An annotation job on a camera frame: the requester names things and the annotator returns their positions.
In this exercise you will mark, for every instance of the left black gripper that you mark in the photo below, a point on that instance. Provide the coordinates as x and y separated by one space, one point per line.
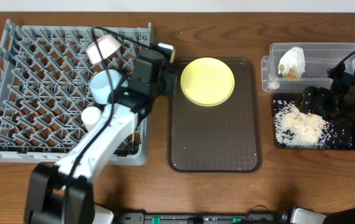
169 83

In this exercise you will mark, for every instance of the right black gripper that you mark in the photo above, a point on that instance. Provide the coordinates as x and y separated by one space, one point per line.
316 97

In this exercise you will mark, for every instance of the light blue bowl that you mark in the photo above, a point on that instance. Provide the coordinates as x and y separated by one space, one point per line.
102 82

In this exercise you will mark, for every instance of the white bowl with food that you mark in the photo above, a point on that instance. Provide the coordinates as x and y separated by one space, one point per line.
103 48

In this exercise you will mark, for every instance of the yellow round plate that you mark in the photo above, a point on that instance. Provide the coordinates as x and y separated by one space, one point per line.
207 81

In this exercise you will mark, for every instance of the green snack wrapper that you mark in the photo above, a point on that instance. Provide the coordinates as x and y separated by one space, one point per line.
292 73

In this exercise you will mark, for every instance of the white napkin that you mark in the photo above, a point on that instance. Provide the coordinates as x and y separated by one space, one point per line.
294 58

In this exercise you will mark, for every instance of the small white cup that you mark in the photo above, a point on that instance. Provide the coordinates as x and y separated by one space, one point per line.
90 116

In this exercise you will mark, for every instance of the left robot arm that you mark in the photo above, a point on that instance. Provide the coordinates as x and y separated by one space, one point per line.
63 193

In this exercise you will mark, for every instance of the black waste tray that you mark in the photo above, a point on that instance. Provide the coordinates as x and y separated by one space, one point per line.
345 137

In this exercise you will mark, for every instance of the spilled rice food waste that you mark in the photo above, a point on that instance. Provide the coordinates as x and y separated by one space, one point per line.
299 127

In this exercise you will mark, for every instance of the grey dishwasher rack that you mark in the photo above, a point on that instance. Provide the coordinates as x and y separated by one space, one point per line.
44 85

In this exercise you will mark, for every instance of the clear plastic bin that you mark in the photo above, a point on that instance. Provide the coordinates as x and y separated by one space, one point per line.
319 57

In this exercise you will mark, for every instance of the dark brown serving tray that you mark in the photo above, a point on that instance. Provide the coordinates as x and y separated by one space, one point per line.
221 138

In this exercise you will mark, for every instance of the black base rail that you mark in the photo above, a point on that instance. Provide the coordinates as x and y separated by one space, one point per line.
158 218

